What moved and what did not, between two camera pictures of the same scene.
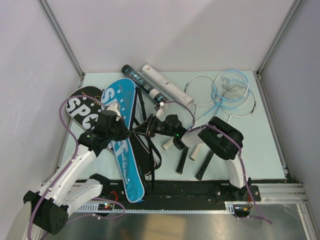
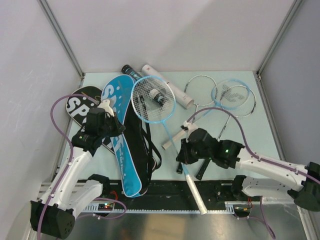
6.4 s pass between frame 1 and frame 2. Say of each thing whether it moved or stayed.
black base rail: stayed
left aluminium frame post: stayed
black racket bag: stayed
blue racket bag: moved
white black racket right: stayed
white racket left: stayed
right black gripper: moved
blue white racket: moved
